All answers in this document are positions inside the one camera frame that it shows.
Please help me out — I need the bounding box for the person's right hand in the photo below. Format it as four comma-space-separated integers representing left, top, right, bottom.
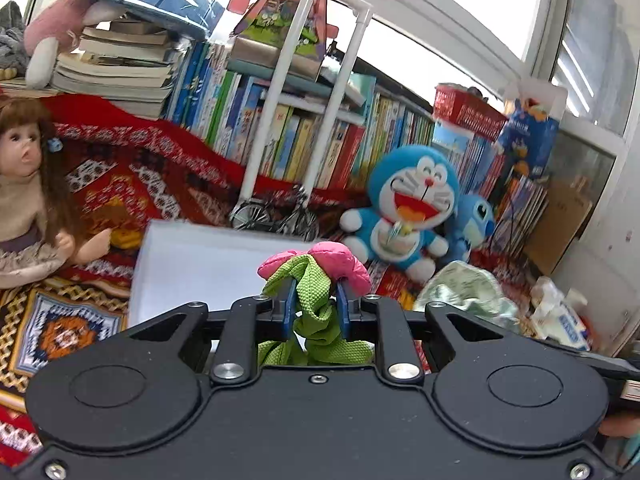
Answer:
597, 411, 640, 439

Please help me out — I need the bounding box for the blue white cat plush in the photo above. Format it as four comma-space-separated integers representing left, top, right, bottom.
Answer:
340, 145, 461, 284

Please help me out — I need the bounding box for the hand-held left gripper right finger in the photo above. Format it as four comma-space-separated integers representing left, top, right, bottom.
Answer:
335, 280, 521, 386

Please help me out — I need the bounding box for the blue alien plush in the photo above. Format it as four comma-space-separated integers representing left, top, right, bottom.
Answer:
442, 192, 497, 264

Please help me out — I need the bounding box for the white plastic pipe frame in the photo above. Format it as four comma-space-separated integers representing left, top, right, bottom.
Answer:
240, 0, 374, 202

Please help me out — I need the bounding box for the blue paper bag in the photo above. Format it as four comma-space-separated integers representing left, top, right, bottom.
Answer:
495, 85, 569, 179

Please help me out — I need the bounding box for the red patterned blanket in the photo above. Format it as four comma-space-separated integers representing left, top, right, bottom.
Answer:
0, 92, 551, 466

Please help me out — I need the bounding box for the pink plush rabbit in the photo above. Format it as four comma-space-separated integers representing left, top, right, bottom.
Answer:
22, 0, 132, 89

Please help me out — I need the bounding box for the brown cardboard sheet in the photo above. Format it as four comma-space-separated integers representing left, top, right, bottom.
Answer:
522, 175, 594, 277

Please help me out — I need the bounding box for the brown-haired doll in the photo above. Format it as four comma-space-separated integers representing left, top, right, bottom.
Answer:
0, 97, 113, 289

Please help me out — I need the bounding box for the colourful house-shaped box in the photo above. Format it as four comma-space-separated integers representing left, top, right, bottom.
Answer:
231, 0, 342, 63

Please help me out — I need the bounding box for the white cardboard box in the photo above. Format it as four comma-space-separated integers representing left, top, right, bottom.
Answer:
127, 219, 321, 332

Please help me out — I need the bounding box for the row of colourful standing books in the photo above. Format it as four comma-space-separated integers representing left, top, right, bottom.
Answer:
165, 40, 551, 262

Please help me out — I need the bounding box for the grey plush toy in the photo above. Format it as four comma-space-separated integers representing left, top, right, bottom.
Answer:
0, 0, 32, 81

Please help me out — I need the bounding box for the red plastic basket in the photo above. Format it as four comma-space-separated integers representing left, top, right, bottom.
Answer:
432, 84, 509, 142

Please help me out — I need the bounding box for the miniature black bicycle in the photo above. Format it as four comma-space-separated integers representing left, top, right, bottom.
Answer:
230, 185, 321, 241

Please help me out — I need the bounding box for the pink green cloth flower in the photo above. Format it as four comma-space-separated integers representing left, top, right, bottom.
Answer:
256, 241, 376, 367

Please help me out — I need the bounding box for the green white patterned cloth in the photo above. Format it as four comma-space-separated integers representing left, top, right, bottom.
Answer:
412, 260, 522, 334

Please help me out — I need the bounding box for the white window frame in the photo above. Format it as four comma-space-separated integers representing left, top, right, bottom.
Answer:
30, 0, 640, 161

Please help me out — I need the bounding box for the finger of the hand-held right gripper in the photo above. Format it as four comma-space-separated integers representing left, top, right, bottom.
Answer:
547, 341, 640, 381

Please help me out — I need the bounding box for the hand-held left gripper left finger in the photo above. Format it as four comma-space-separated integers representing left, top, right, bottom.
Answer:
127, 280, 298, 385

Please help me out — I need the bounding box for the white blue tissue pack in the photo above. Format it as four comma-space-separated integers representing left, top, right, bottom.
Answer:
529, 276, 594, 352

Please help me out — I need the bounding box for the stack of lying books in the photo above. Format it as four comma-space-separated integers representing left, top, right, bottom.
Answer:
50, 20, 190, 121

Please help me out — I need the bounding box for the blue fabric hat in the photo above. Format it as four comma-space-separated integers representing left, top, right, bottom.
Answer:
67, 0, 226, 42

